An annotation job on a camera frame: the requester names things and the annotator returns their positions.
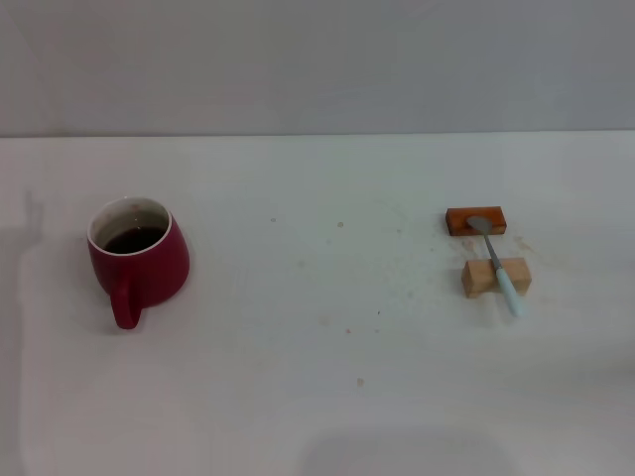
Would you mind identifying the dark orange wooden block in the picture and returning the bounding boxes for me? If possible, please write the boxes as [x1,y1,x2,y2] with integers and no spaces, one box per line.
[444,206,508,238]

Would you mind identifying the red ceramic cup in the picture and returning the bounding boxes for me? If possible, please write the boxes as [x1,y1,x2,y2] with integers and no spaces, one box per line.
[86,196,191,330]

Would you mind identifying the dark coffee liquid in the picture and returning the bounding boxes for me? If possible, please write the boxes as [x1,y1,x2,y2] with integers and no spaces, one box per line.
[102,225,166,255]

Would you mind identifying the light wooden arch block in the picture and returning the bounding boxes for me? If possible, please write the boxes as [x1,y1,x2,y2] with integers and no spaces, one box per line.
[460,256,533,299]

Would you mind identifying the blue handled metal spoon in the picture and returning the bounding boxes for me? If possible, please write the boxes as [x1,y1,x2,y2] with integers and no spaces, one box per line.
[465,215,529,318]

